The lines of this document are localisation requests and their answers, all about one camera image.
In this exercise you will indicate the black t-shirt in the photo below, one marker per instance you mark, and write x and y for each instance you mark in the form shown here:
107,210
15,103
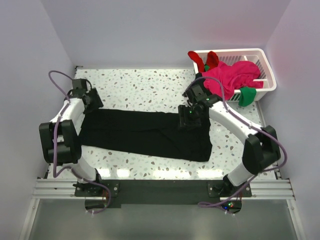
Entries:
146,133

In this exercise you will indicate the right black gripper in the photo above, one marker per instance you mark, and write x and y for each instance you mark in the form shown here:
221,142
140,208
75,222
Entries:
184,120

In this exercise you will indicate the green garment in basket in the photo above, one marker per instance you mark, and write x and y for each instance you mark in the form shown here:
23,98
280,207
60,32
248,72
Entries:
247,95

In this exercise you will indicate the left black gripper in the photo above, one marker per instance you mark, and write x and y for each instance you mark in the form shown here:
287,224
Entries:
97,103

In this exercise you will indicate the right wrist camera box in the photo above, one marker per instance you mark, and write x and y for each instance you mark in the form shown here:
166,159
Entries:
196,93

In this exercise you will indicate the pink t-shirt in basket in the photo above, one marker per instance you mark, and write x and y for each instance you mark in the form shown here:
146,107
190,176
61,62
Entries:
230,77

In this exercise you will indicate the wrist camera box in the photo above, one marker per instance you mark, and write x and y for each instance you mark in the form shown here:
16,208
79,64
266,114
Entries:
196,93
80,87

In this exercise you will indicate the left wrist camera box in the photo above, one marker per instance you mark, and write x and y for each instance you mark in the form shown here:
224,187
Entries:
80,87

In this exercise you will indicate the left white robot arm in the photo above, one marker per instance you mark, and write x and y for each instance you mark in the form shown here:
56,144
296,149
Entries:
61,145

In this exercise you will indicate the white plastic laundry basket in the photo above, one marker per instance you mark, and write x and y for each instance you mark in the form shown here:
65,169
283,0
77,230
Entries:
242,75

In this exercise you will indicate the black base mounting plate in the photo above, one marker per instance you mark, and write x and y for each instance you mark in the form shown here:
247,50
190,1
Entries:
157,192

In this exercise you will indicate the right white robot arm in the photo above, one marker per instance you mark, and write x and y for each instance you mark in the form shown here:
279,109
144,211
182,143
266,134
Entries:
259,147

